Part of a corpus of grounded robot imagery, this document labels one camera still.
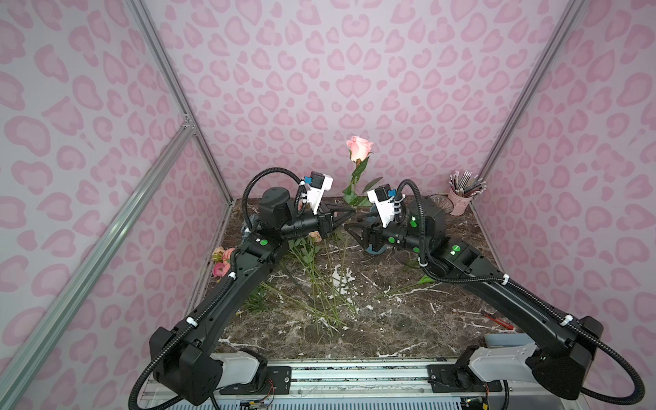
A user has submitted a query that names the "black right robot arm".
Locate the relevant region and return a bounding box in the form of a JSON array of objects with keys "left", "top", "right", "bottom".
[{"left": 344, "top": 179, "right": 646, "bottom": 406}]

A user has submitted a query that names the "teal ceramic vase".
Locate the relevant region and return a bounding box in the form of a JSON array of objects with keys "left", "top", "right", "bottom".
[{"left": 365, "top": 244, "right": 388, "bottom": 256}]

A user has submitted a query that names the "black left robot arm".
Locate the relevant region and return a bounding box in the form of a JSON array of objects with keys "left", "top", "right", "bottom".
[{"left": 128, "top": 167, "right": 355, "bottom": 409}]

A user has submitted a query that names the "pink artificial rose stem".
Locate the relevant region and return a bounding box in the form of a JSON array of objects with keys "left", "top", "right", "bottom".
[{"left": 343, "top": 136, "right": 382, "bottom": 208}]

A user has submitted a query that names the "clear glass vase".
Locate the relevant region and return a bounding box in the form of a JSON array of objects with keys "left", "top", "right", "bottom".
[{"left": 430, "top": 195, "right": 454, "bottom": 215}]

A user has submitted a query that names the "aluminium frame post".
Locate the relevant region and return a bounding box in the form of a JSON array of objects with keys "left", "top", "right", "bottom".
[
  {"left": 477, "top": 0, "right": 588, "bottom": 178},
  {"left": 125, "top": 0, "right": 234, "bottom": 205}
]

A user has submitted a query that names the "aluminium frame post left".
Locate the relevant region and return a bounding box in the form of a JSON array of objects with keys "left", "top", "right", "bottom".
[{"left": 125, "top": 0, "right": 234, "bottom": 205}]

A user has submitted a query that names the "aluminium frame post right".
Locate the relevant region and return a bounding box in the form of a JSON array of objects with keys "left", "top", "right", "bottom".
[{"left": 477, "top": 0, "right": 588, "bottom": 178}]

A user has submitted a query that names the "diagonal aluminium frame bar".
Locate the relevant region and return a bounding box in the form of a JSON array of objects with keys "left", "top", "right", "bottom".
[{"left": 1, "top": 125, "right": 196, "bottom": 409}]

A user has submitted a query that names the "pink pencil cup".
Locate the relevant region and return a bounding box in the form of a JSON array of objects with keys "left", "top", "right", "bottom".
[{"left": 448, "top": 171, "right": 487, "bottom": 216}]

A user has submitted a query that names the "red handled tool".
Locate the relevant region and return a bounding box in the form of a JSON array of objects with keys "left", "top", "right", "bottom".
[{"left": 481, "top": 310, "right": 515, "bottom": 331}]

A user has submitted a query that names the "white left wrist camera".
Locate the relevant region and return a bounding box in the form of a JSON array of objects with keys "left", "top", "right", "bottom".
[{"left": 301, "top": 171, "right": 333, "bottom": 215}]

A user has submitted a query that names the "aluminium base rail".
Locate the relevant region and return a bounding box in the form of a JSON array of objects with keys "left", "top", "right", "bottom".
[{"left": 137, "top": 358, "right": 565, "bottom": 410}]

